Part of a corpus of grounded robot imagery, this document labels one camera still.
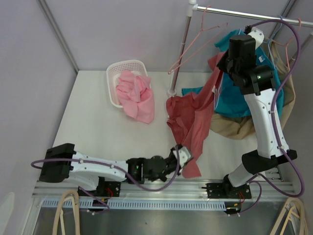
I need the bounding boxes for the pink t shirt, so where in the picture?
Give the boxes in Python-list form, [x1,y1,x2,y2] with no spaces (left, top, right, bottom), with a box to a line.
[115,70,155,124]

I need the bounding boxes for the red t shirt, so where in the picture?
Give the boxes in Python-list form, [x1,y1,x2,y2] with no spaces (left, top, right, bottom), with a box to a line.
[166,52,224,178]

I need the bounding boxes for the teal t shirt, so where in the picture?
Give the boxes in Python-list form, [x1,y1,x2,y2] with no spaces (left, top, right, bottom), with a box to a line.
[181,29,284,118]

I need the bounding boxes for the pink wire hanger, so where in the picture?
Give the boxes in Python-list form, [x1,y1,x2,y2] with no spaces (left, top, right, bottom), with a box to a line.
[167,5,228,74]

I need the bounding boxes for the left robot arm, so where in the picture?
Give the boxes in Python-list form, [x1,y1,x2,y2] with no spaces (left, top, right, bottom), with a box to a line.
[39,143,182,191]

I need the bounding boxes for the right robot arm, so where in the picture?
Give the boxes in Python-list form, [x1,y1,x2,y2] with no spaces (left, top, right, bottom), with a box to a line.
[217,35,297,188]

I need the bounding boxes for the beige t shirt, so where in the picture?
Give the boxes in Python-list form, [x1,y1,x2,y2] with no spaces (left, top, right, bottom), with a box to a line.
[210,43,295,140]

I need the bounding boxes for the white perforated plastic basket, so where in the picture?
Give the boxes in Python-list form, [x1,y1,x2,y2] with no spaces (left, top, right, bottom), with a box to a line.
[106,59,148,110]

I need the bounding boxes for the beige tubes lower left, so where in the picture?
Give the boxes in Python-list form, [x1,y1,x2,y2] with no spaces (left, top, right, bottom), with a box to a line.
[52,189,80,235]

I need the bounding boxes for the beige tubes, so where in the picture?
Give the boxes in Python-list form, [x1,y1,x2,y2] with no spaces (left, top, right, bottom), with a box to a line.
[269,197,309,235]
[52,189,80,235]

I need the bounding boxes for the metal clothes rack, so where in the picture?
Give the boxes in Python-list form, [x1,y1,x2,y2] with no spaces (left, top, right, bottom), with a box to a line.
[167,0,313,97]

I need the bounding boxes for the beige tubes lower right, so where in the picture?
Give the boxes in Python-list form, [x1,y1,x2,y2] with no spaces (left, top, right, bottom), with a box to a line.
[269,197,309,235]

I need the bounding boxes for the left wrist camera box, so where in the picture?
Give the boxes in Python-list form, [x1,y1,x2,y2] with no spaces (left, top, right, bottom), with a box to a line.
[173,145,193,173]

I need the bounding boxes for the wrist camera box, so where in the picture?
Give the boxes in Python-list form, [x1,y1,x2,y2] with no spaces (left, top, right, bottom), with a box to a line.
[173,145,193,173]
[245,25,265,49]

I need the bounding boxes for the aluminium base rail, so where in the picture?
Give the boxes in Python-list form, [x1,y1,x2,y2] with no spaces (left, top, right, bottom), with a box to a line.
[31,174,294,203]

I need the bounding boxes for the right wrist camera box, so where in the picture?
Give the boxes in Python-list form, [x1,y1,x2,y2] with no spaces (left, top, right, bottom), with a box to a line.
[245,25,265,49]

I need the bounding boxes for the white slotted cable duct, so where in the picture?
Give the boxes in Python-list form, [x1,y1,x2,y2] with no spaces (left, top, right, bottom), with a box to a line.
[42,198,226,211]

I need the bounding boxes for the pink hanger at rail end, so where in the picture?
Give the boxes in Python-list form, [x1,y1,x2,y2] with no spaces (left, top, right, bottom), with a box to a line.
[272,18,302,70]

